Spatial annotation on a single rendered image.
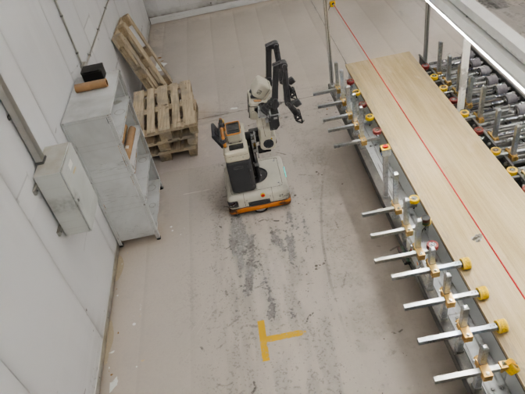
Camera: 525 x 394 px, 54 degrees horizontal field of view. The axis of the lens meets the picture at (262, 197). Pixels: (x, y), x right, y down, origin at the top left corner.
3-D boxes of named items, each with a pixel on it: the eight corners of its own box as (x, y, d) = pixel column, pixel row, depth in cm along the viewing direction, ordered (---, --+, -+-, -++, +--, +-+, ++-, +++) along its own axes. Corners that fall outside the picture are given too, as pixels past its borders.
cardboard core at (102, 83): (73, 87, 480) (105, 80, 479) (74, 83, 486) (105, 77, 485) (76, 94, 485) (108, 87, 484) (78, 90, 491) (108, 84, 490)
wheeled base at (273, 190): (230, 217, 547) (226, 199, 531) (226, 181, 596) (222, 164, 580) (292, 205, 546) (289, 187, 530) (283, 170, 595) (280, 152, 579)
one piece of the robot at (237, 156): (234, 203, 542) (217, 138, 488) (231, 173, 584) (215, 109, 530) (266, 197, 541) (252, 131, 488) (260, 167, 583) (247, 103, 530)
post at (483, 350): (473, 395, 302) (483, 349, 271) (470, 389, 305) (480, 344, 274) (479, 394, 302) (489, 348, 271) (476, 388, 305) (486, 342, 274)
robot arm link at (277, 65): (271, 59, 455) (272, 63, 447) (286, 58, 456) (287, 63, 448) (269, 103, 483) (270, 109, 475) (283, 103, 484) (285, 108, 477)
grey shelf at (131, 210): (119, 247, 544) (59, 124, 445) (126, 194, 613) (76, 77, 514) (160, 239, 543) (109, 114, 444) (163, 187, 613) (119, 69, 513)
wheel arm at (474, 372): (434, 384, 281) (434, 381, 279) (432, 379, 283) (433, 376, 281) (500, 371, 280) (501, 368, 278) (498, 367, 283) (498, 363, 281)
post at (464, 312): (456, 356, 320) (463, 309, 289) (454, 351, 322) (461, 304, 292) (462, 355, 320) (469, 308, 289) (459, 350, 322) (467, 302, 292)
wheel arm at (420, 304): (405, 311, 319) (405, 308, 317) (402, 306, 322) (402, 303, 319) (483, 295, 318) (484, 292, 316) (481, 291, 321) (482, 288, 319)
